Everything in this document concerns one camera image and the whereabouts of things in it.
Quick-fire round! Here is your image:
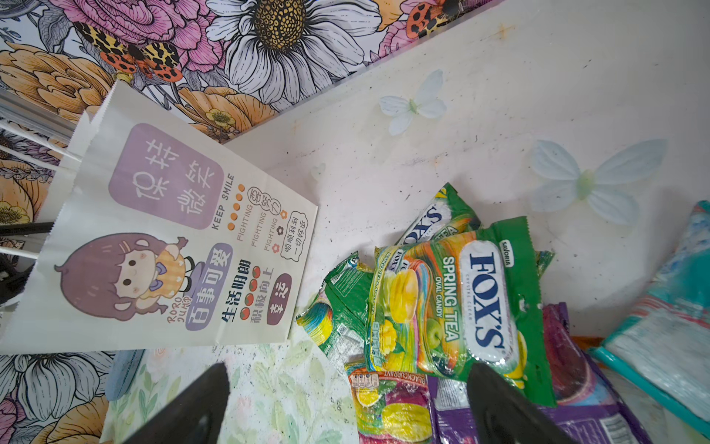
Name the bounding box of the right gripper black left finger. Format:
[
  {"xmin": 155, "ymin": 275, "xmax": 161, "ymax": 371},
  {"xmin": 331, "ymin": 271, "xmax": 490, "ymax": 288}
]
[{"xmin": 125, "ymin": 363, "xmax": 230, "ymax": 443}]

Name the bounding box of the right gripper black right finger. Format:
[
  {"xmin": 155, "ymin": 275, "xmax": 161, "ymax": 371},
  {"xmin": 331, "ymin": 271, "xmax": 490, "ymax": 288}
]
[{"xmin": 467, "ymin": 363, "xmax": 574, "ymax": 444}]

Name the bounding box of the purple Fox's candy bag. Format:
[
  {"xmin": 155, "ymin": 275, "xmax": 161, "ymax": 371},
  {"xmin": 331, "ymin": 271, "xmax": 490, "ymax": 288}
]
[{"xmin": 427, "ymin": 303, "xmax": 651, "ymax": 444}]

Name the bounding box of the green Fox's Spring Tea bag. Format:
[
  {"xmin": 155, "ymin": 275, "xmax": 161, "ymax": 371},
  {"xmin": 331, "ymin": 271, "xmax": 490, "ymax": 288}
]
[{"xmin": 364, "ymin": 216, "xmax": 557, "ymax": 407}]

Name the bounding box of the white printed paper bag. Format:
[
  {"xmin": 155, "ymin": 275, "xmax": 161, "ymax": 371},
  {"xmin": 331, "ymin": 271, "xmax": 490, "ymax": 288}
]
[{"xmin": 1, "ymin": 83, "xmax": 317, "ymax": 354}]

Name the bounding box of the orange snack bag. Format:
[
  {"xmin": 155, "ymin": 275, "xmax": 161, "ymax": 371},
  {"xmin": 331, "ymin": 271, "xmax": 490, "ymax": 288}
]
[{"xmin": 572, "ymin": 336, "xmax": 605, "ymax": 353}]

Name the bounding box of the red yellow Fox's fruits bag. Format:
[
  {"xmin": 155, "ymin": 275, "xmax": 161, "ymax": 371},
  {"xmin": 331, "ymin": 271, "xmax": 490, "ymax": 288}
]
[{"xmin": 344, "ymin": 360, "xmax": 436, "ymax": 443}]

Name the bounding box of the teal snack bag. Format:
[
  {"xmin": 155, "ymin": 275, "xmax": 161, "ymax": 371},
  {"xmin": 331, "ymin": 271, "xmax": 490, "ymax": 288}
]
[{"xmin": 591, "ymin": 201, "xmax": 709, "ymax": 437}]

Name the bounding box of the green candy bag lying flat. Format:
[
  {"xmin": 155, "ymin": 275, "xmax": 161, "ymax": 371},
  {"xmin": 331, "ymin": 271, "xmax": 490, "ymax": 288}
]
[{"xmin": 296, "ymin": 252, "xmax": 373, "ymax": 371}]

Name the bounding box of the green Fox's candy bag rear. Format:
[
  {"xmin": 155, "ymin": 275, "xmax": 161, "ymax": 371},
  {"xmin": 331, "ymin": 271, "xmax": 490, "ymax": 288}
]
[{"xmin": 396, "ymin": 182, "xmax": 481, "ymax": 245}]

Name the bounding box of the large white butterfly decoration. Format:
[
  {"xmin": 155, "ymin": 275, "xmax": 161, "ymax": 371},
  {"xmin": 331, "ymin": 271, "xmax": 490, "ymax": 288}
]
[{"xmin": 530, "ymin": 139, "xmax": 667, "ymax": 227}]

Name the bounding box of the small white butterfly decoration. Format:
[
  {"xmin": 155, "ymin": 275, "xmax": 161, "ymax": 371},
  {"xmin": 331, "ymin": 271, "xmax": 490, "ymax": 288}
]
[{"xmin": 379, "ymin": 70, "xmax": 447, "ymax": 136}]

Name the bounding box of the left aluminium corner post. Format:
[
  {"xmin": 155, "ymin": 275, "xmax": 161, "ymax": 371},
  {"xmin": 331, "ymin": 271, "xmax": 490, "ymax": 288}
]
[{"xmin": 1, "ymin": 89, "xmax": 76, "ymax": 144}]

